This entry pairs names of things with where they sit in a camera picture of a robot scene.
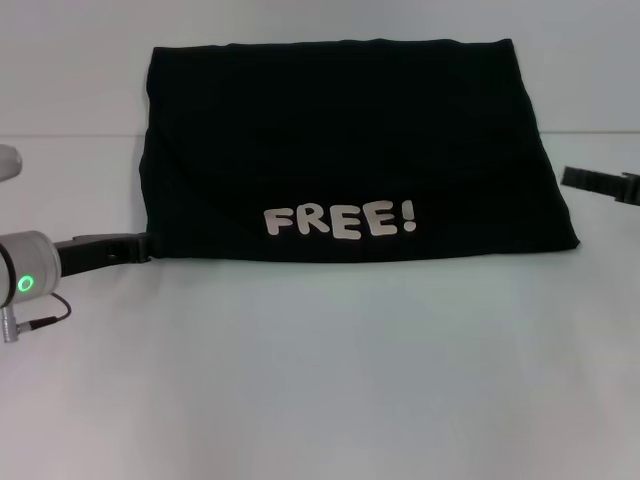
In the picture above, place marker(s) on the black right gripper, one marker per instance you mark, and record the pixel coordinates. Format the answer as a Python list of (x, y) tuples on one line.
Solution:
[(631, 190)]

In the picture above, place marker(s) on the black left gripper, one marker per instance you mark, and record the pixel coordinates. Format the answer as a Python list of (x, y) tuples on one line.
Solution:
[(90, 252)]

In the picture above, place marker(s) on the black t-shirt with FREE print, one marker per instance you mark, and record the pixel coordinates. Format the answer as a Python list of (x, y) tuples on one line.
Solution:
[(350, 125)]

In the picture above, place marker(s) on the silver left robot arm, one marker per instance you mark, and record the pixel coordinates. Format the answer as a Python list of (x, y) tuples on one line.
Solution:
[(30, 260)]

